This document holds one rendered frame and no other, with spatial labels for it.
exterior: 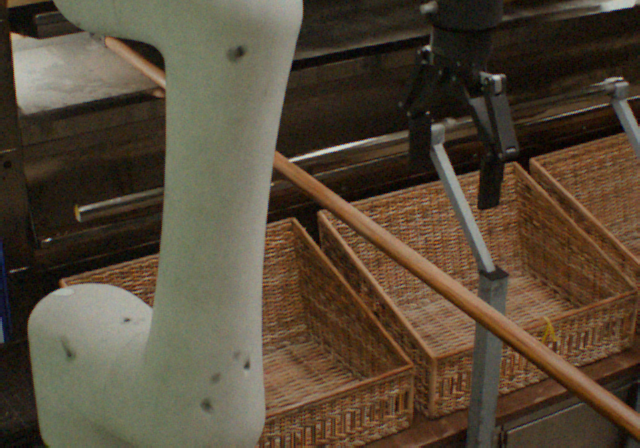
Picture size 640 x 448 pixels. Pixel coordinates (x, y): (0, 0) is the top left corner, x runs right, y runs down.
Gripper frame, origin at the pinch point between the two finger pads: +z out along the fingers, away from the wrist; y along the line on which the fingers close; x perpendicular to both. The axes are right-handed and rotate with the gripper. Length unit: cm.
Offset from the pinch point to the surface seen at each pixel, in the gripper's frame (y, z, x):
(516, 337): 2.3, 25.6, 11.6
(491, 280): -44, 49, 49
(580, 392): 16.2, 26.5, 10.5
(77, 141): -107, 32, -3
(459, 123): -66, 27, 58
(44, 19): -94, 2, -14
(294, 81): -104, 28, 45
